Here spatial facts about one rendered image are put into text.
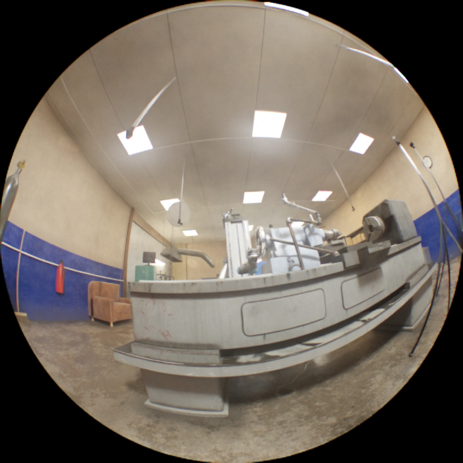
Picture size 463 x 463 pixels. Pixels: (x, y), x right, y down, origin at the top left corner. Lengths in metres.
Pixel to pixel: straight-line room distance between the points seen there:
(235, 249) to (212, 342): 1.57
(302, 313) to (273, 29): 3.05
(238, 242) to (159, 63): 2.96
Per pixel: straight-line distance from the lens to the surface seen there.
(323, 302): 0.93
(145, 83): 2.84
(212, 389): 0.94
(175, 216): 4.32
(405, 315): 1.82
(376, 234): 1.79
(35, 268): 3.25
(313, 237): 1.10
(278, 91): 2.89
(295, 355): 0.74
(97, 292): 3.76
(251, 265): 1.50
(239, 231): 2.25
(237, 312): 0.78
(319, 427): 0.98
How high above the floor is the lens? 0.79
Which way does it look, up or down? 21 degrees up
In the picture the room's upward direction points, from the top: 5 degrees counter-clockwise
